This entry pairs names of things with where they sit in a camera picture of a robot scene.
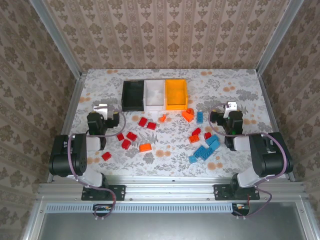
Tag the red lego brick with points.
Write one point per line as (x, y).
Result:
(207, 135)
(131, 135)
(126, 144)
(143, 121)
(151, 125)
(196, 131)
(120, 136)
(106, 156)

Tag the large orange lego brick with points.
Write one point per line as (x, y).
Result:
(187, 117)

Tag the long blue lego brick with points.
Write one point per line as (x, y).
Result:
(200, 150)
(207, 155)

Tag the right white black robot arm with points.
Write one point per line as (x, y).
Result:
(265, 155)

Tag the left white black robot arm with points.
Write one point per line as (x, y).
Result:
(77, 155)

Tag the black plastic container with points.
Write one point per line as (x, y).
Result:
(132, 95)

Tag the orange plastic container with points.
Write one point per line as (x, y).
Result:
(175, 95)

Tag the white plastic container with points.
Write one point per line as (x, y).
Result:
(155, 95)

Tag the small blue lego brick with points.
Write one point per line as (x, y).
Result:
(193, 159)

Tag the floral table covering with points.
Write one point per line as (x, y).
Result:
(170, 162)

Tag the black wiring hub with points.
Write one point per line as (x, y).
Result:
(241, 207)
(102, 208)

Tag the aluminium base beam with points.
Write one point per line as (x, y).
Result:
(170, 190)

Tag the grey metal panel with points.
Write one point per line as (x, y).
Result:
(162, 227)

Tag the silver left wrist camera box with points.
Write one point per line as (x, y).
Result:
(100, 110)

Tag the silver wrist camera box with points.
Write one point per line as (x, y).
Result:
(231, 105)
(100, 110)

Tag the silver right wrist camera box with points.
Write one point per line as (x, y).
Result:
(231, 105)

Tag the aluminium table side rail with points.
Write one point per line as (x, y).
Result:
(268, 105)
(75, 100)

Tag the aluminium frame post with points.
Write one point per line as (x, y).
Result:
(55, 35)
(280, 35)

